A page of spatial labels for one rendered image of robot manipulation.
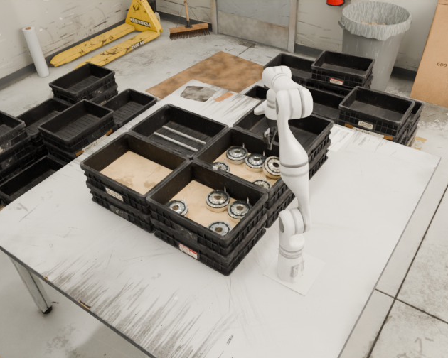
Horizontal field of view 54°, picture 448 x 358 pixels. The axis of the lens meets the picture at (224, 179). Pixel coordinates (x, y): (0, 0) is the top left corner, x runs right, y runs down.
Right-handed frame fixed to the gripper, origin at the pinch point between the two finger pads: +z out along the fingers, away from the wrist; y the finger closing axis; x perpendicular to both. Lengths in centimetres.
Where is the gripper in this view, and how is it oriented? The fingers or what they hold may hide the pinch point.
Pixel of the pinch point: (273, 142)
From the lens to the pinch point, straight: 186.1
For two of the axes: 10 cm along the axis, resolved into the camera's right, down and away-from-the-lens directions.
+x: -8.0, -3.9, 4.6
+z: 0.4, 7.4, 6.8
